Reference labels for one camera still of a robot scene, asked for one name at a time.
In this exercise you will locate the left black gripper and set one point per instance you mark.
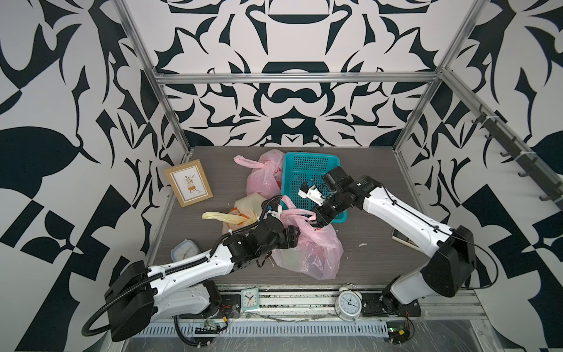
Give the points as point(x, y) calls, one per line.
point(292, 240)

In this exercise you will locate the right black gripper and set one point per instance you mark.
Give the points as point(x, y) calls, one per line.
point(318, 218)

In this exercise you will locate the large pink plastic bag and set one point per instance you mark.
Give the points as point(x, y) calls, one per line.
point(319, 251)

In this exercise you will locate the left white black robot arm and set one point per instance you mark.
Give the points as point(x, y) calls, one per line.
point(143, 294)

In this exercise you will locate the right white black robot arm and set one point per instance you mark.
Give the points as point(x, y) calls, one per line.
point(451, 253)

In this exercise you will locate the yellow plastic bag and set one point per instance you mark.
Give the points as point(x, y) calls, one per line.
point(245, 212)

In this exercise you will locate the small pink plastic bag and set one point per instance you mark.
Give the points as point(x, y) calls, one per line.
point(266, 175)

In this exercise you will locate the teal plastic basket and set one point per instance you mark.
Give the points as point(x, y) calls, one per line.
point(301, 167)

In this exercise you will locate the small teal square clock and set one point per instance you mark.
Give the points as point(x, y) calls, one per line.
point(250, 299)

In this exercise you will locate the grey calculator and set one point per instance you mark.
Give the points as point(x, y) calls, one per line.
point(400, 238)

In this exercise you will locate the blue square timer clock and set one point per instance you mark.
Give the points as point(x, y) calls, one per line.
point(185, 249)

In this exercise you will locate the round silver alarm clock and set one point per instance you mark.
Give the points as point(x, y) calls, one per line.
point(348, 304)

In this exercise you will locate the left circuit board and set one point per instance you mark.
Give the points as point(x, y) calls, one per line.
point(209, 327)

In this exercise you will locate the circuit board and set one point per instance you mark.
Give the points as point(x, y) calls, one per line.
point(209, 327)
point(399, 335)

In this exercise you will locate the right circuit board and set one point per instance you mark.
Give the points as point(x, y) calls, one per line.
point(399, 335)

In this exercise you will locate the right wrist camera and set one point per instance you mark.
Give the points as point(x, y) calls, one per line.
point(308, 190)

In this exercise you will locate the wooden picture frame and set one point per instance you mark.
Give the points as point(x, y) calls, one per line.
point(189, 183)

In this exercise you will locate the white slotted cable duct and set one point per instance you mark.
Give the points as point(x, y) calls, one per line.
point(236, 329)

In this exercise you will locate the wall hook rail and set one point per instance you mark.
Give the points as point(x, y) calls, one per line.
point(515, 149)

